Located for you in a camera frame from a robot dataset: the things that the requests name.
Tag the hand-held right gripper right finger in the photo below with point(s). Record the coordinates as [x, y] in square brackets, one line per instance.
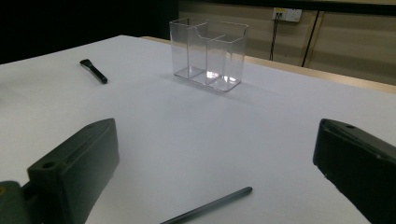
[361, 168]

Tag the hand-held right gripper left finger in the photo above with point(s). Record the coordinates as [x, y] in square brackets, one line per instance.
[74, 168]

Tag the short black makeup brush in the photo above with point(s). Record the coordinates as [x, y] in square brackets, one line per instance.
[96, 74]

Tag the long thin black brush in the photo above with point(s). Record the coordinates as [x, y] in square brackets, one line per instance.
[218, 200]

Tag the clear acrylic organizer box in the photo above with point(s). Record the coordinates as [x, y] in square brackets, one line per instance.
[211, 56]

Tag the black vertical wall strip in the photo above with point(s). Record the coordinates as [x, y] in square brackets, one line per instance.
[311, 39]

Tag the white wall socket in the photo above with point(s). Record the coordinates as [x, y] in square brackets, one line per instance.
[288, 14]

